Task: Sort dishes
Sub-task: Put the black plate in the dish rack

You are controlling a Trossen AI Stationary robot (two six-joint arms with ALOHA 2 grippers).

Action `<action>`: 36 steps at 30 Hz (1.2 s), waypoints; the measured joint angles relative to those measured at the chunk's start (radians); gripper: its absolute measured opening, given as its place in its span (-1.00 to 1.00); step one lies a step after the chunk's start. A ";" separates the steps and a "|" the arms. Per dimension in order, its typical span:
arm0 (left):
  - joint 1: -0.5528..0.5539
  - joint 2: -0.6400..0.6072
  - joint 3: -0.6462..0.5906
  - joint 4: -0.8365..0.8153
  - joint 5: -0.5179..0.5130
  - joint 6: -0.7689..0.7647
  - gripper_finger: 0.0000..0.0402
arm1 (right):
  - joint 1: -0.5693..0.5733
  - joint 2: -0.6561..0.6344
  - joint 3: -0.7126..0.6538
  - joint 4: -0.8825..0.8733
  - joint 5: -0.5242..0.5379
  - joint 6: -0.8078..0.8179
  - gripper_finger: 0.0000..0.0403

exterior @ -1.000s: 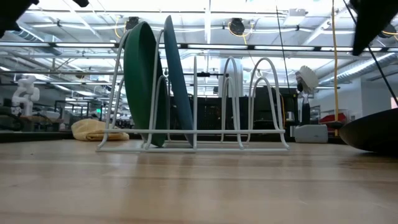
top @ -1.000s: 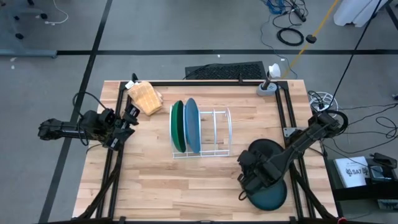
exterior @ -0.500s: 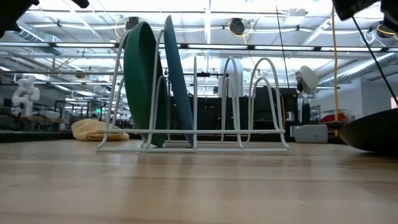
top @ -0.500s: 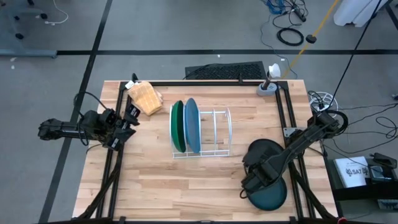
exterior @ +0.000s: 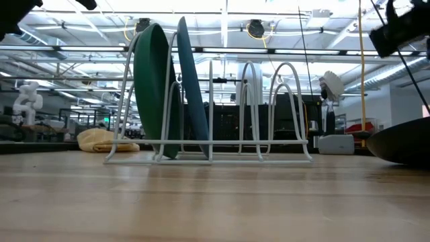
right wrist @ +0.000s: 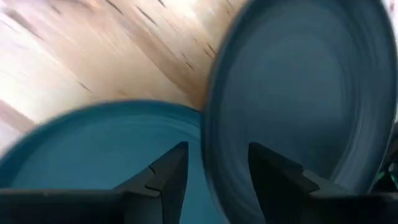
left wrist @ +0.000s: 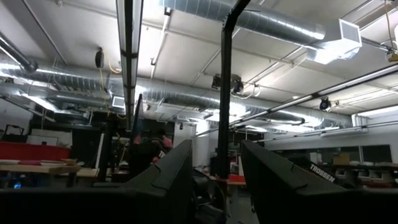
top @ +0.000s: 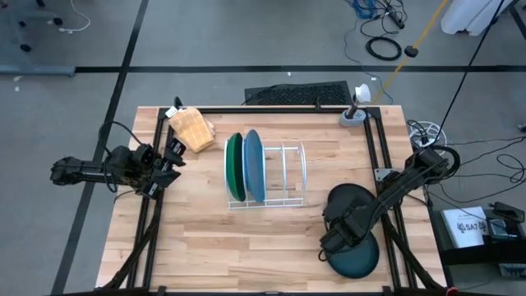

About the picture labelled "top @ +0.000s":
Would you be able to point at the black metal table frame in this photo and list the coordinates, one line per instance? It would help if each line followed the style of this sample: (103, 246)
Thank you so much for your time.
(267, 110)

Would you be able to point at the white tag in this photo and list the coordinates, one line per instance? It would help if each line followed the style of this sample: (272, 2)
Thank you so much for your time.
(171, 111)

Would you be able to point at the black power strip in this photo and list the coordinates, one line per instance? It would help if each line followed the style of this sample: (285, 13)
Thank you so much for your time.
(396, 18)

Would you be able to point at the grey metal bracket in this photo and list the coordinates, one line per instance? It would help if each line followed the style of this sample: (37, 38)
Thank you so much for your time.
(382, 174)

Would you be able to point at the orange dish cloth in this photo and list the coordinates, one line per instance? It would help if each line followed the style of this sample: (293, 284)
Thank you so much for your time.
(191, 129)

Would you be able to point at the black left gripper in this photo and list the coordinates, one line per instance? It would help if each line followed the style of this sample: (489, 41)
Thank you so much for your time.
(154, 170)

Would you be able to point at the blue plate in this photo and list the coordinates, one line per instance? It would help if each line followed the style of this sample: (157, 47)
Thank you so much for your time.
(254, 164)

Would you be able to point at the white cover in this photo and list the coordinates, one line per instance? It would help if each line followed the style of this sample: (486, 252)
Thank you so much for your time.
(468, 16)

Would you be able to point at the green plate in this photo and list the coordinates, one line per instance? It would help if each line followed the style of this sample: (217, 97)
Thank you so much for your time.
(235, 168)

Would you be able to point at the black plate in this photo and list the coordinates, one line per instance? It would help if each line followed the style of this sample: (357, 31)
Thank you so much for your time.
(341, 195)

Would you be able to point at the black side cabinet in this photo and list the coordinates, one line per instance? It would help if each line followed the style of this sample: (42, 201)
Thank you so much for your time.
(472, 257)

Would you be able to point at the grey device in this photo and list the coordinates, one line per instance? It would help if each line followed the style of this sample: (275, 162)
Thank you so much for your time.
(501, 230)

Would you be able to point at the grey desk foot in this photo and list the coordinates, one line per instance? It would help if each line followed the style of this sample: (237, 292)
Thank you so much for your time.
(37, 70)

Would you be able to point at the grey office chair base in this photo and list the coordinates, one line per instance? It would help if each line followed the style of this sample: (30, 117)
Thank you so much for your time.
(24, 18)

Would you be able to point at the white booklet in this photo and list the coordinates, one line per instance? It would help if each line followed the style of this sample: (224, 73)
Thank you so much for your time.
(464, 228)

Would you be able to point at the black floor mat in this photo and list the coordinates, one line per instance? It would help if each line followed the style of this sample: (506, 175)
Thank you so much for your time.
(300, 94)

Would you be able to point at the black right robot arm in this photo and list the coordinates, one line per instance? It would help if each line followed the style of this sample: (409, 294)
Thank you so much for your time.
(402, 185)

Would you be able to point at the black floor puck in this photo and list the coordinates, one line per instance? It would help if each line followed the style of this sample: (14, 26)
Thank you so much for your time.
(411, 51)

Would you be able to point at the white power strip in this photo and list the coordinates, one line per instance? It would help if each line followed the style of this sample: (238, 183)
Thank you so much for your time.
(424, 141)

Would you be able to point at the black device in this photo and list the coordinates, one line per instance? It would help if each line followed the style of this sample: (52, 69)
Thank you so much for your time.
(509, 211)

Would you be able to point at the dark teal plate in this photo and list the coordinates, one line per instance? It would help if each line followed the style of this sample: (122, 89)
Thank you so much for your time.
(357, 263)

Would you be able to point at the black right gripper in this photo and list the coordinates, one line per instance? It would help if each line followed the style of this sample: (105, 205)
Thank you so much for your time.
(347, 226)

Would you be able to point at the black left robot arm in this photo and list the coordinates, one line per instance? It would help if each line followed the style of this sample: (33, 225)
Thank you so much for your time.
(82, 170)

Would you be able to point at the red knob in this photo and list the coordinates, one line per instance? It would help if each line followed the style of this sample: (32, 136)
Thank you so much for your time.
(452, 292)

